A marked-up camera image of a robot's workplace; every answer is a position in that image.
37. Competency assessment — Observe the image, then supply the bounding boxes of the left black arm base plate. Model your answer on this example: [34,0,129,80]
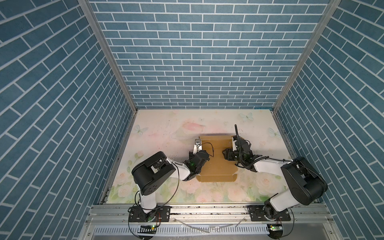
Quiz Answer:
[129,206,171,223]

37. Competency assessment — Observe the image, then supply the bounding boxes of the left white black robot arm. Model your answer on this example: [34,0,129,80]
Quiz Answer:
[132,150,211,214]

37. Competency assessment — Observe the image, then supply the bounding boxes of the floral table mat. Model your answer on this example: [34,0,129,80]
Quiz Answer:
[107,110,290,204]

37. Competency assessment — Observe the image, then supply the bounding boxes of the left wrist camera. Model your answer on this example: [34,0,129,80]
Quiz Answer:
[193,139,202,155]

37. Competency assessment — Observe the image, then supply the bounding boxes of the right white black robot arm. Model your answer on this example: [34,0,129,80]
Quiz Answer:
[223,136,328,221]

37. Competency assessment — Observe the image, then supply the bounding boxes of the aluminium front rail frame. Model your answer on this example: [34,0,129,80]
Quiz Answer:
[80,203,342,240]

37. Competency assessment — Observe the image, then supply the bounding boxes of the brown cardboard paper box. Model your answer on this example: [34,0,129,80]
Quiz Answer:
[196,135,238,183]

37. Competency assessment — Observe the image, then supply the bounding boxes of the white slotted cable duct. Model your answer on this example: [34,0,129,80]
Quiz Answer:
[94,224,270,237]

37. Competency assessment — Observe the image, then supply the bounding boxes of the green circuit board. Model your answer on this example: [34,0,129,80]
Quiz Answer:
[268,225,284,232]
[138,226,158,235]

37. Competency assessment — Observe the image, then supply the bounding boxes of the clear cable tie strip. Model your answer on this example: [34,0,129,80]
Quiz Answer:
[174,218,246,234]

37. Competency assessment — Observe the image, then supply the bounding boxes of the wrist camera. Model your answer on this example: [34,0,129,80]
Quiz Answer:
[193,139,202,155]
[232,137,238,152]

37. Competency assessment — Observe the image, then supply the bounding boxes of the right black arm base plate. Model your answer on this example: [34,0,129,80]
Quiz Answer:
[246,205,291,222]

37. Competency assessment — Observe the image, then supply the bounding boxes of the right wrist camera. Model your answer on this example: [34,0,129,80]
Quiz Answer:
[232,137,238,152]

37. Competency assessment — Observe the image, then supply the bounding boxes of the right green circuit board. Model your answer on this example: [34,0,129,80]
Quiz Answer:
[268,225,284,232]

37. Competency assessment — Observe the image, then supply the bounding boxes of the left green circuit board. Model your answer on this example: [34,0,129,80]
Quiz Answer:
[138,226,158,235]

